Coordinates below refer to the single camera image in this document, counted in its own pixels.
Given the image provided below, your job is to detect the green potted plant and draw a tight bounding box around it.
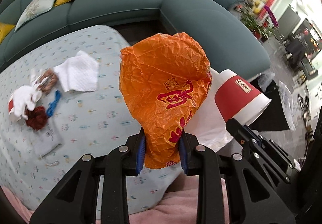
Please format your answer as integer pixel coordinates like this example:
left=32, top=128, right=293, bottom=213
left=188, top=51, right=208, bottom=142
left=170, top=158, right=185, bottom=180
left=240, top=0, right=275, bottom=38

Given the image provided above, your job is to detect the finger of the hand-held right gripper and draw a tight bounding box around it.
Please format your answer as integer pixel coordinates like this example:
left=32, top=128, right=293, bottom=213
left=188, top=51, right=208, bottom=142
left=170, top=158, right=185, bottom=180
left=248, top=125, right=300, bottom=173
left=226, top=118, right=294, bottom=185

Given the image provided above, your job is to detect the bin with white liner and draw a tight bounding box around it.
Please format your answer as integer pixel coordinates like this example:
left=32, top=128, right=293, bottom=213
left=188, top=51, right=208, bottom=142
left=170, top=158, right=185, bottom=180
left=185, top=66, right=235, bottom=152

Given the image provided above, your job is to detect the brown dotted scrunchie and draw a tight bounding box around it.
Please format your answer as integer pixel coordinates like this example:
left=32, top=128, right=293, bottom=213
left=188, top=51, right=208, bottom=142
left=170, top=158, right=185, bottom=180
left=38, top=68, right=59, bottom=93

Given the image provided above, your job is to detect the red-brown yarn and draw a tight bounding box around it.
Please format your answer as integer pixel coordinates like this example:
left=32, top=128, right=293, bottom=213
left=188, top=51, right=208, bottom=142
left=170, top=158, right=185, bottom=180
left=26, top=106, right=48, bottom=131

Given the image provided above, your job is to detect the white folded cloth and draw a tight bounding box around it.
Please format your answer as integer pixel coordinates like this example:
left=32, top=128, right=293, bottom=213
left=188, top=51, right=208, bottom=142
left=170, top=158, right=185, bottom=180
left=54, top=50, right=99, bottom=93

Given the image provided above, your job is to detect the white glove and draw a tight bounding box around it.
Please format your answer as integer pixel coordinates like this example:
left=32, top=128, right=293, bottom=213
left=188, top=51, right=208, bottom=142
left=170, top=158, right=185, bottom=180
left=12, top=69, right=45, bottom=119

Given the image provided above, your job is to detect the black box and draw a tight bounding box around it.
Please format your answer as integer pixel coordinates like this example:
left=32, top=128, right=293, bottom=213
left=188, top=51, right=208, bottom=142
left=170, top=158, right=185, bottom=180
left=248, top=73, right=290, bottom=132

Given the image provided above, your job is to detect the pale green embroidered pillow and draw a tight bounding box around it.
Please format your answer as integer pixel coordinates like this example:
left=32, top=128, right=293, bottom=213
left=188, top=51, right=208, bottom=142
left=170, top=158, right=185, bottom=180
left=14, top=0, right=62, bottom=32

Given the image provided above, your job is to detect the teal sofa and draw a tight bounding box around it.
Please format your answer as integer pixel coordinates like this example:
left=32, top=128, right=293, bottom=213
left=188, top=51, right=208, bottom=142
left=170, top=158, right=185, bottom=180
left=0, top=0, right=271, bottom=81

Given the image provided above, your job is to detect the light blue printed tablecloth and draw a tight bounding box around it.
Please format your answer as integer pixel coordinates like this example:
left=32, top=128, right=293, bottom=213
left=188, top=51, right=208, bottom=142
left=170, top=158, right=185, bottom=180
left=0, top=25, right=182, bottom=217

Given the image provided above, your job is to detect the orange plastic bag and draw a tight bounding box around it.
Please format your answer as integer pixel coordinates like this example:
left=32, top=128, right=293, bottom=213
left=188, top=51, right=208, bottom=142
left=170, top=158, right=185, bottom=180
left=119, top=33, right=213, bottom=169

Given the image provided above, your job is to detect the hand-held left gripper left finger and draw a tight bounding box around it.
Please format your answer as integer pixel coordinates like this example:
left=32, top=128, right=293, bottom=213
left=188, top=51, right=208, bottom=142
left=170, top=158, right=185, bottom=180
left=30, top=130, right=146, bottom=224

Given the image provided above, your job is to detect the red and white paper cup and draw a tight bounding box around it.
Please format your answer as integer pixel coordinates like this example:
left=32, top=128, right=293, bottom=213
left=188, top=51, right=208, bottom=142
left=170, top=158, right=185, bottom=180
left=213, top=69, right=272, bottom=126
left=7, top=98, right=23, bottom=122

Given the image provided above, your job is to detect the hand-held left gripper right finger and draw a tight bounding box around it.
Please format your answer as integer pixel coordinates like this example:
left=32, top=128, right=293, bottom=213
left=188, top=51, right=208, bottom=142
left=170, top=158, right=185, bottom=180
left=177, top=131, right=296, bottom=224

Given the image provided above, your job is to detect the blue yarn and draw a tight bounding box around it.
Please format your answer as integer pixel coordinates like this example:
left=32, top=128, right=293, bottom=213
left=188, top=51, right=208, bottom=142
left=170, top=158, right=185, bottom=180
left=46, top=90, right=62, bottom=118

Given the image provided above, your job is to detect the white drawstring pouch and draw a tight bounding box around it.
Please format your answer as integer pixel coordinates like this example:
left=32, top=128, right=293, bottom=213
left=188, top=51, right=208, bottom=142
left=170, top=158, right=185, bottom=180
left=34, top=127, right=63, bottom=166

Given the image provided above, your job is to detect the purple orchid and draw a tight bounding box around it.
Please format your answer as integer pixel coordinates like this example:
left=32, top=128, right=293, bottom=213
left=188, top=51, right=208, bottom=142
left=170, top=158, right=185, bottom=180
left=263, top=5, right=280, bottom=28

